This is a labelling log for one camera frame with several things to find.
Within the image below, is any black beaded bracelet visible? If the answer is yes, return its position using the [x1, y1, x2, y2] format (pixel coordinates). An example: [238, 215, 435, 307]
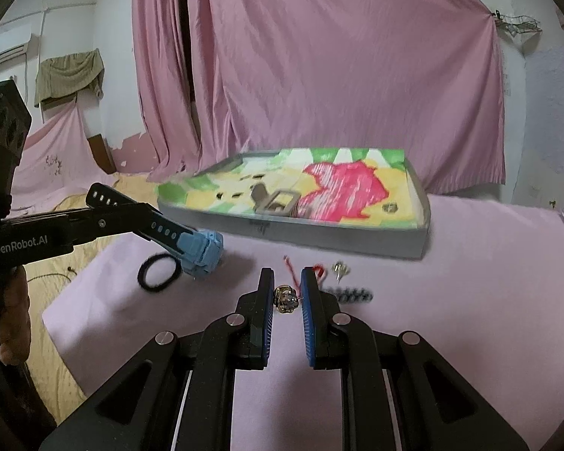
[326, 285, 374, 304]

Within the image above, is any silver ring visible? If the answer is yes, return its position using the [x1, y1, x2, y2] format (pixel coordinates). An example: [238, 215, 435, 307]
[274, 284, 299, 315]

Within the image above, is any red string bracelet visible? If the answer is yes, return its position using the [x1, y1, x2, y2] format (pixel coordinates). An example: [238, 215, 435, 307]
[283, 254, 328, 300]

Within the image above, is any black hair tie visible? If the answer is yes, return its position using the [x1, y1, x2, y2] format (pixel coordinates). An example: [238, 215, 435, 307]
[136, 251, 184, 294]

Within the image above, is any blue smart watch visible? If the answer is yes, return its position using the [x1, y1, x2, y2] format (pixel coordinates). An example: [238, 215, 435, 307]
[176, 229, 224, 278]

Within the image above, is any person's left hand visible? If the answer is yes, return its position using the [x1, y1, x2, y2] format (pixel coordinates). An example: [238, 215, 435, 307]
[0, 267, 31, 366]

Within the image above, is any yellow bedspread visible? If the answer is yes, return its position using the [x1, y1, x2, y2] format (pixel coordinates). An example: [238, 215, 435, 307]
[23, 173, 161, 426]

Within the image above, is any grey tray with floral liner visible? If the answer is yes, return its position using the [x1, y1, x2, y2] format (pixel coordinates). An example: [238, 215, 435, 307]
[158, 148, 431, 260]

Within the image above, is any olive green cloth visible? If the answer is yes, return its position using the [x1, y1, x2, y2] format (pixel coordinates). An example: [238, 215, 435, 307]
[34, 49, 105, 108]

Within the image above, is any air conditioner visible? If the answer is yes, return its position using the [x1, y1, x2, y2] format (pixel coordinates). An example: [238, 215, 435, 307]
[0, 32, 32, 65]

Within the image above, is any pink curtain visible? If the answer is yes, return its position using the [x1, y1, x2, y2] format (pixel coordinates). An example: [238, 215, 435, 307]
[131, 0, 505, 194]

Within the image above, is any pink sheet on wall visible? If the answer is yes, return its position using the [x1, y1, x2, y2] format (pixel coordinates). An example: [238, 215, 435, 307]
[10, 102, 116, 218]

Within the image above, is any black cable on bed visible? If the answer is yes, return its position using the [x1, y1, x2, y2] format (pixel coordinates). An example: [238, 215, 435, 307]
[25, 266, 76, 285]

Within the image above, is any wire wall rack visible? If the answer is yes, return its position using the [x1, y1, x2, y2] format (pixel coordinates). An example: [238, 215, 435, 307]
[494, 10, 542, 37]

